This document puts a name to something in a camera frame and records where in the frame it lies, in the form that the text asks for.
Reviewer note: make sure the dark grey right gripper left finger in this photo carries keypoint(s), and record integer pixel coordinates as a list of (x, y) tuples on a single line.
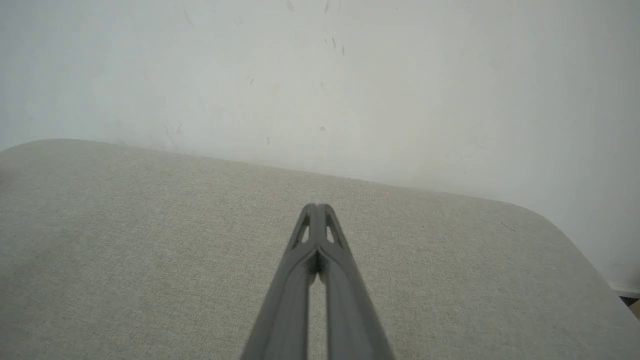
[(285, 310)]

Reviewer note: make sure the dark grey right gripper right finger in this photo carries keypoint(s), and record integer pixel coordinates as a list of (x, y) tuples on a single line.
[(350, 315)]

